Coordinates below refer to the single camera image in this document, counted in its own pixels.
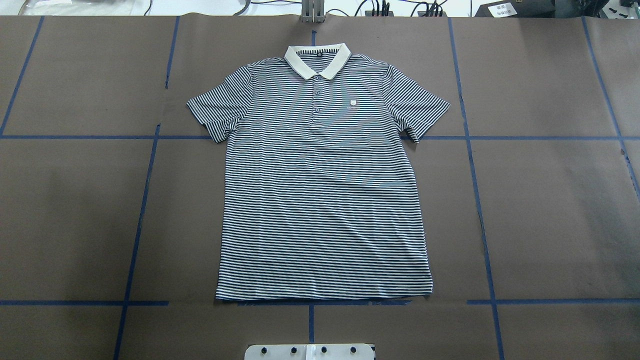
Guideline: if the navy white striped polo shirt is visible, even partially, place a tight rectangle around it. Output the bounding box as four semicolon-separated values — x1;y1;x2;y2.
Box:
186;43;450;302

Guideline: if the black box with label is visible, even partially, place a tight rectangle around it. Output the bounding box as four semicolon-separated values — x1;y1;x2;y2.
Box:
473;0;556;19

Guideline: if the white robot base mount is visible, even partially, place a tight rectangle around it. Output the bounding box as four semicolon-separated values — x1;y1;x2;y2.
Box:
244;342;377;360

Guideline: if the aluminium camera post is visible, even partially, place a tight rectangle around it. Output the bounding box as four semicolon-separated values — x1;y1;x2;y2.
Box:
300;0;326;24

